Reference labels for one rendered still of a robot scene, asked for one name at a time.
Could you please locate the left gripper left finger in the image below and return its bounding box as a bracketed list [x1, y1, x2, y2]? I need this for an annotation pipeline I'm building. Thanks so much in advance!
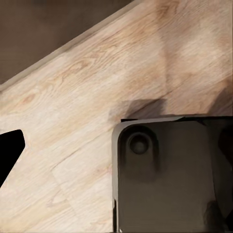
[0, 129, 25, 188]

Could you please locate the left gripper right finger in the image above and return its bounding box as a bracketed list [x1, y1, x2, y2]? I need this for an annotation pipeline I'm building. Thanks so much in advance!
[217, 129, 233, 168]

